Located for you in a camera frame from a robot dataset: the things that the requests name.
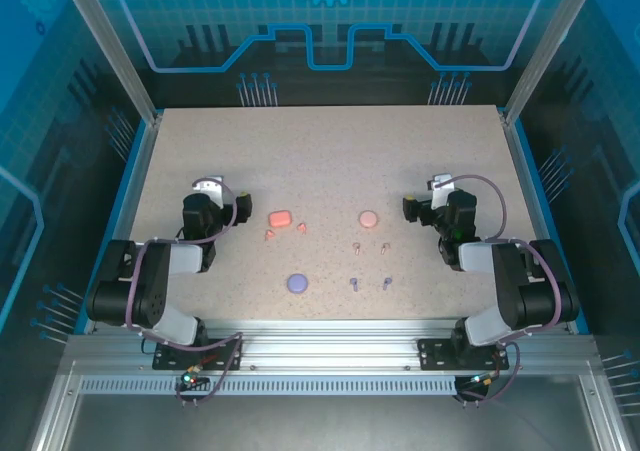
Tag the coral rounded rectangular charging case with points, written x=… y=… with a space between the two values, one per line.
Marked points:
x=280 y=218

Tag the pink round charging case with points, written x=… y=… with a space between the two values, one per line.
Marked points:
x=368 y=219

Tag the purple earbud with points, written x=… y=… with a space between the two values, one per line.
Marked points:
x=354 y=283
x=387 y=283

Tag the purple round charging case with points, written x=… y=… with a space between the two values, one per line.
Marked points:
x=298 y=282

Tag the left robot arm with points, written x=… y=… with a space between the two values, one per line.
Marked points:
x=155 y=281

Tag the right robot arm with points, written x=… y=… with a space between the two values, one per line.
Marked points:
x=505 y=281

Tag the blue table side trim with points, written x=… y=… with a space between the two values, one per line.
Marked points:
x=527 y=151
x=131 y=171

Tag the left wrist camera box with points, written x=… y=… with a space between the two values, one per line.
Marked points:
x=210 y=186

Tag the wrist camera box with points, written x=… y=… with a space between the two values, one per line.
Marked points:
x=442 y=181
x=210 y=186

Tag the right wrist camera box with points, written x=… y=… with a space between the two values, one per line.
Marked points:
x=442 y=181

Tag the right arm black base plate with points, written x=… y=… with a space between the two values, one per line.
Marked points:
x=432 y=356

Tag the aluminium mounting rail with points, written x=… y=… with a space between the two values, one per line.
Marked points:
x=325 y=341

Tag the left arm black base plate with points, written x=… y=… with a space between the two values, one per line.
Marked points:
x=175 y=365

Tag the aluminium frame post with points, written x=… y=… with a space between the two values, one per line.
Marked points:
x=110 y=46
x=550 y=46

